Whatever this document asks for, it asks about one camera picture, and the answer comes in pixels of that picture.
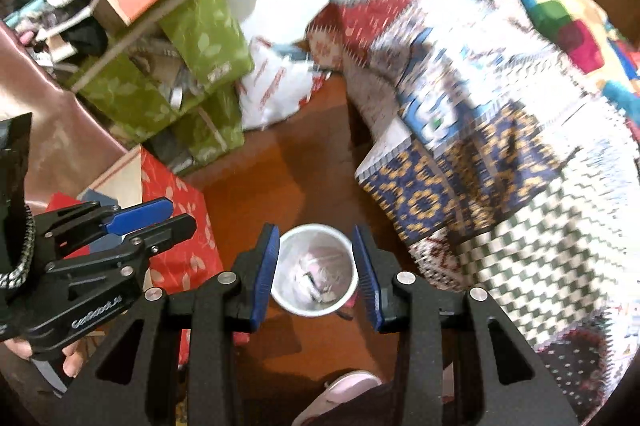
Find green leaf-print box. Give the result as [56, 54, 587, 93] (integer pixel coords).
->
[159, 0, 255, 96]
[169, 86, 247, 164]
[74, 51, 201, 143]

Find white plastic bucket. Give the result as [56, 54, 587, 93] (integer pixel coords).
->
[270, 223, 361, 318]

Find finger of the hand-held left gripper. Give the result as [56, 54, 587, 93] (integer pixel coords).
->
[96, 198, 174, 238]
[126, 213, 197, 258]

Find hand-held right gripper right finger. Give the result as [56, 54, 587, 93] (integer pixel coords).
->
[351, 225, 578, 426]

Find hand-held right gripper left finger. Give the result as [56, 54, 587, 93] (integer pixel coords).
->
[52, 223, 281, 426]

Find pink satin cloth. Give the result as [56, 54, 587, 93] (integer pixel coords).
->
[0, 25, 128, 209]

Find braided wrist strap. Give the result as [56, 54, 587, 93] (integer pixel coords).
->
[0, 206, 37, 293]

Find white plastic bag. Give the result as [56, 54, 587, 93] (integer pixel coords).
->
[237, 37, 327, 130]

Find pink slipper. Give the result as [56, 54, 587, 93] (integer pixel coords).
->
[291, 371, 384, 426]

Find patchwork bedspread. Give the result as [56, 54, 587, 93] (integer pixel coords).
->
[306, 0, 640, 422]

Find red leaf-print box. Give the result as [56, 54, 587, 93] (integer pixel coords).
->
[139, 146, 224, 302]

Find person's left hand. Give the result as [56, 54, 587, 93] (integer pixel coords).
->
[4, 337, 84, 380]

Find green leaf-print bags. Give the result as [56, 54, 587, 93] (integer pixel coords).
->
[71, 0, 193, 92]

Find white tissue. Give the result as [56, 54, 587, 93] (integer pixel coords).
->
[281, 246, 351, 304]

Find colourful block-pattern quilt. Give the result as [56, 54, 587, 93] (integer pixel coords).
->
[510, 0, 640, 127]

